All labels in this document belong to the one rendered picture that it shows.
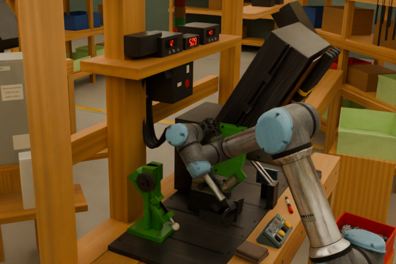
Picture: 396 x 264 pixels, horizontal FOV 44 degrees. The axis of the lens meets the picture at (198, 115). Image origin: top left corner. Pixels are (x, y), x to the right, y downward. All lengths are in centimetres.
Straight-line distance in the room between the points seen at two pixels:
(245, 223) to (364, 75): 315
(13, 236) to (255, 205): 212
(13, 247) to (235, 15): 216
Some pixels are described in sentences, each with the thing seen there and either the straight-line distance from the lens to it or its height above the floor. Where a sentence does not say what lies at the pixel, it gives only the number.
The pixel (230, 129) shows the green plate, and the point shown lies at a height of 125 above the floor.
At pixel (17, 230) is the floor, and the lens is 383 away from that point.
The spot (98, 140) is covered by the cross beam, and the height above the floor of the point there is 123.
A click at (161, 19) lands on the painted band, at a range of 1206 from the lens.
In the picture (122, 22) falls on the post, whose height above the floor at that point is 168.
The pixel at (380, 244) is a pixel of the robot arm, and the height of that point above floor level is 115.
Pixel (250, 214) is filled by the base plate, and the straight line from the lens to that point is 205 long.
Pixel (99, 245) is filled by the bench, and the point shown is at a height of 88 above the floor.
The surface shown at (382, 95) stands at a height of 78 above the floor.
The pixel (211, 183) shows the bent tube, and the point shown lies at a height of 105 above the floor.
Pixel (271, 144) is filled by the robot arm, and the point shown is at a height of 142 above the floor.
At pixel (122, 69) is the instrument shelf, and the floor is 153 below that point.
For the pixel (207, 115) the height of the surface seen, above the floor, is 124.
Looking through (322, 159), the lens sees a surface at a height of 90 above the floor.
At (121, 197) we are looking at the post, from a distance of 197.
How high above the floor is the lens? 189
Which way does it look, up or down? 18 degrees down
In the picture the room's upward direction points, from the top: 1 degrees clockwise
